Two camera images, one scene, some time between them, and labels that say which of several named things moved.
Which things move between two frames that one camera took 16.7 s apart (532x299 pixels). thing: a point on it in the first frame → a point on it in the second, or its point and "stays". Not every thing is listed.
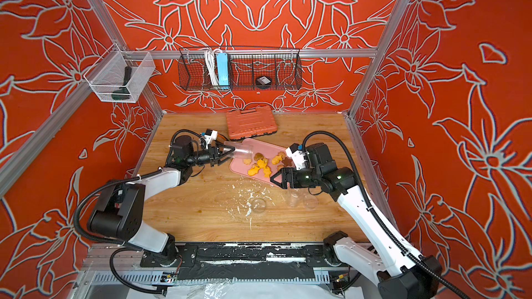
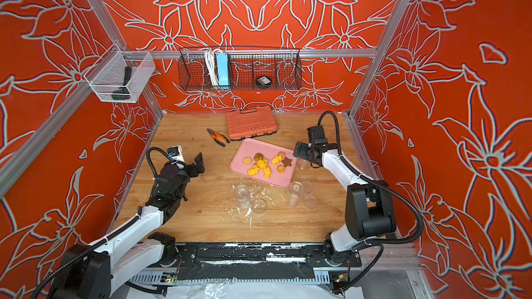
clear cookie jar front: [241, 150] → [242, 196]
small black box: [263, 80] stays
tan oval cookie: [258, 156] stays
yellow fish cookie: [267, 171] stays
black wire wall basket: [235, 68] stays
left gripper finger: [221, 147] → [199, 161]
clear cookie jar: [293, 197] stays
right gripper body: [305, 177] → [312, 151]
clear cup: [310, 201] stays
